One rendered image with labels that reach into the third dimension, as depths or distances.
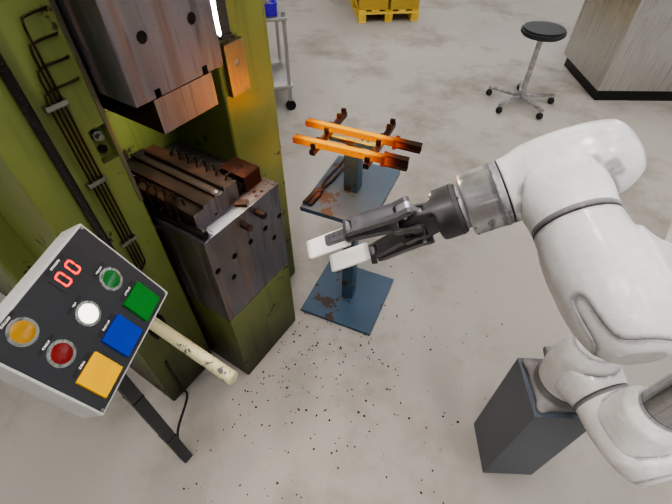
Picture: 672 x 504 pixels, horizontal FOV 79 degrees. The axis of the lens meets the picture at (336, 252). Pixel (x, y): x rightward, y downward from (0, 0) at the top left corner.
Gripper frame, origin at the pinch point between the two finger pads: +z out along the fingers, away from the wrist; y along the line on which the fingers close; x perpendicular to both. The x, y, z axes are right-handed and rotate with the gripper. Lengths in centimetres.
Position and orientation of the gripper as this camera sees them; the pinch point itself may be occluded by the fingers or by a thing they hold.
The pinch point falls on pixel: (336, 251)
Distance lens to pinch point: 64.6
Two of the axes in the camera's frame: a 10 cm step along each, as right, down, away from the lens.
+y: 4.5, 2.9, 8.4
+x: -1.6, -9.0, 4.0
